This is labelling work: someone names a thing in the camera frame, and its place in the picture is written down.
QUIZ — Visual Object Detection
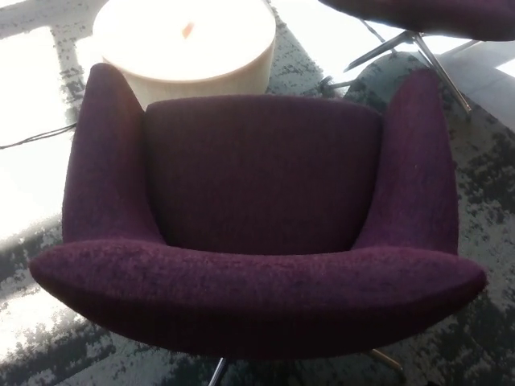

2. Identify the purple fabric armchair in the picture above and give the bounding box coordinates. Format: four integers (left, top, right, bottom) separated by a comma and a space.
28, 62, 488, 362

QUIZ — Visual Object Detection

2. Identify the purple armchair seat cushion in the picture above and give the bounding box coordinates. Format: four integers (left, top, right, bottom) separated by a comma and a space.
143, 94, 384, 257

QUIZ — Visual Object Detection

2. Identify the round white side table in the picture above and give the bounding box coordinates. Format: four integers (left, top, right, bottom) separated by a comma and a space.
91, 0, 278, 110

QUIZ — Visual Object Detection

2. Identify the chrome armchair leg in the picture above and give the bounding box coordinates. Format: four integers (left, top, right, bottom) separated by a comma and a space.
208, 356, 229, 386

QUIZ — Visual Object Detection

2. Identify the brass armchair leg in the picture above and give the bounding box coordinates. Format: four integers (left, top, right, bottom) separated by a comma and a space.
367, 347, 406, 378

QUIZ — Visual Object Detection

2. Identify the purple fabric chair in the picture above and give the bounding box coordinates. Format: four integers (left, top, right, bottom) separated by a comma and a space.
317, 0, 515, 44

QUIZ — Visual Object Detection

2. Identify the thin black floor cable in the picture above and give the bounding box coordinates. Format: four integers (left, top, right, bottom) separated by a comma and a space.
0, 122, 78, 151

